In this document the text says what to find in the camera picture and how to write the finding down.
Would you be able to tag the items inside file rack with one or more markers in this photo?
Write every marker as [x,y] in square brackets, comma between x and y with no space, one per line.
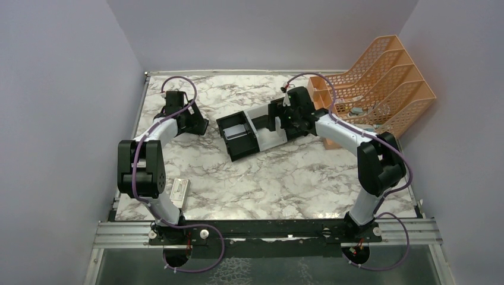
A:
[358,111]

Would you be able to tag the silver card in tray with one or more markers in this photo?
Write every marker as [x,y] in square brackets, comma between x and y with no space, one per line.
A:
[235,131]

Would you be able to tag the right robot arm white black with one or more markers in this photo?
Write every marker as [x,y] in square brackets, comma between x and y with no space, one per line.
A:
[380,164]

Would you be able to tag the black white three-compartment tray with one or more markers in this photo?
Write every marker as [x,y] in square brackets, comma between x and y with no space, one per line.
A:
[258,137]

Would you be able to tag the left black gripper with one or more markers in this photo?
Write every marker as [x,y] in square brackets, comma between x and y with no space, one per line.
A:
[195,120]

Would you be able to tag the orange plastic file rack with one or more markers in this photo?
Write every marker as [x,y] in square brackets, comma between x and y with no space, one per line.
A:
[385,72]

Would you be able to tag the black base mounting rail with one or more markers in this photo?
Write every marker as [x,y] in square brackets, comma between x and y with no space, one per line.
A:
[260,238]

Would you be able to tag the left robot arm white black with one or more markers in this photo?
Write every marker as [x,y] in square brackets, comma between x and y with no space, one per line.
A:
[141,170]

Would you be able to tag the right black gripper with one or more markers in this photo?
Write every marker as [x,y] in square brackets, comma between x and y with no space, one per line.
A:
[278,119]

